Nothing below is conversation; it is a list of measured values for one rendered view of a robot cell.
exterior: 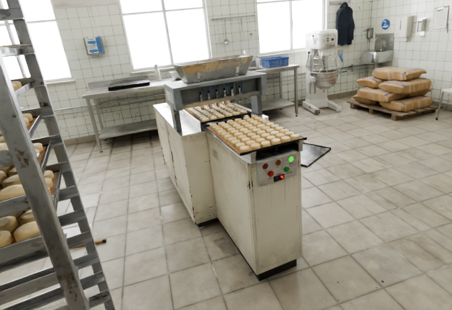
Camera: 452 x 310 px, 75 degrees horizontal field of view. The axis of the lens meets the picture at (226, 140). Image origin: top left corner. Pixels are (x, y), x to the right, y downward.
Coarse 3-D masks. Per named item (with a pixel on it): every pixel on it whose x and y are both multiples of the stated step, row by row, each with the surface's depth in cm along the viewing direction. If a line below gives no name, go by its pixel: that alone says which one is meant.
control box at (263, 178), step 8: (264, 160) 156; (272, 160) 156; (280, 160) 158; (288, 160) 160; (296, 160) 162; (256, 168) 156; (272, 168) 157; (280, 168) 159; (296, 168) 164; (256, 176) 159; (264, 176) 157; (272, 176) 159; (288, 176) 163; (264, 184) 158
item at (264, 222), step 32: (224, 160) 189; (256, 160) 156; (224, 192) 205; (256, 192) 162; (288, 192) 170; (224, 224) 224; (256, 224) 168; (288, 224) 177; (256, 256) 175; (288, 256) 185
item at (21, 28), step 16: (16, 0) 78; (16, 32) 80; (32, 64) 84; (48, 96) 88; (48, 128) 90; (64, 144) 94; (64, 160) 94; (64, 176) 95; (80, 208) 100; (80, 224) 101; (112, 304) 115
